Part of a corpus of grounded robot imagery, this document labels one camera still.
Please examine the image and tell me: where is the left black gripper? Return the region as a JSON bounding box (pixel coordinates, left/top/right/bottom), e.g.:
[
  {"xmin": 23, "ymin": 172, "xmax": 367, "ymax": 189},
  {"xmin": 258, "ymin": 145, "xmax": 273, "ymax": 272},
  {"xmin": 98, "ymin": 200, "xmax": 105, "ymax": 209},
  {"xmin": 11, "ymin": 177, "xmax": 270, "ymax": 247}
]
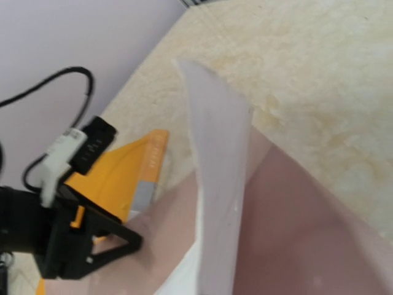
[{"xmin": 1, "ymin": 184, "xmax": 144, "ymax": 280}]

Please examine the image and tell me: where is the white printed sheet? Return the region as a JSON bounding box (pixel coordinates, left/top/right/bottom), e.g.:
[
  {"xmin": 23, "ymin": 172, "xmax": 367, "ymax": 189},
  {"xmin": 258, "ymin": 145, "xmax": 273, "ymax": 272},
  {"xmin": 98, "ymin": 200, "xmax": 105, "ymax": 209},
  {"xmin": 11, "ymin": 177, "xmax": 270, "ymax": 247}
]
[{"xmin": 158, "ymin": 60, "xmax": 252, "ymax": 294}]

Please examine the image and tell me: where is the pink-brown file folder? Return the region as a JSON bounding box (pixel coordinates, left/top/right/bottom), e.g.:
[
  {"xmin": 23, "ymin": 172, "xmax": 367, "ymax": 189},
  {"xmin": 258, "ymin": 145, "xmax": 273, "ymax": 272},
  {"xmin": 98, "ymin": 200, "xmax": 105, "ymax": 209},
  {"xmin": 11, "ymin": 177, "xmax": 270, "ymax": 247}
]
[{"xmin": 44, "ymin": 130, "xmax": 392, "ymax": 294}]

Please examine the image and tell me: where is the orange folder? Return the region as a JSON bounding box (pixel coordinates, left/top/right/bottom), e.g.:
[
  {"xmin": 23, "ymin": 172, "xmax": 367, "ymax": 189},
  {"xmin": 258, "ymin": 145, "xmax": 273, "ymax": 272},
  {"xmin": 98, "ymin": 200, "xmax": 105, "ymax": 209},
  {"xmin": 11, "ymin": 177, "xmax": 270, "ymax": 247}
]
[{"xmin": 36, "ymin": 129, "xmax": 169, "ymax": 294}]

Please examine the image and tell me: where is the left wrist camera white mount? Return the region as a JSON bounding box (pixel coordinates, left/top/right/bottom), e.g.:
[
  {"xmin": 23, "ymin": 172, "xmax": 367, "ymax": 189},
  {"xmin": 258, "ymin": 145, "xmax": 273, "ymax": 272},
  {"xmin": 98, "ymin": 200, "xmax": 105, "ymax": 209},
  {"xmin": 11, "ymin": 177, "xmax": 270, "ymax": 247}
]
[{"xmin": 39, "ymin": 116, "xmax": 118, "ymax": 207}]

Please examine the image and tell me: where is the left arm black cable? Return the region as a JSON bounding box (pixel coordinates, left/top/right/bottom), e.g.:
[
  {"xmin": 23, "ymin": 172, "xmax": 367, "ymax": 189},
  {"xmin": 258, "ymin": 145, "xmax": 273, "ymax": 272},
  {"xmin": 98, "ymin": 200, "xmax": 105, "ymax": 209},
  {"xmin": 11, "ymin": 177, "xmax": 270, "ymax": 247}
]
[{"xmin": 0, "ymin": 66, "xmax": 95, "ymax": 191}]

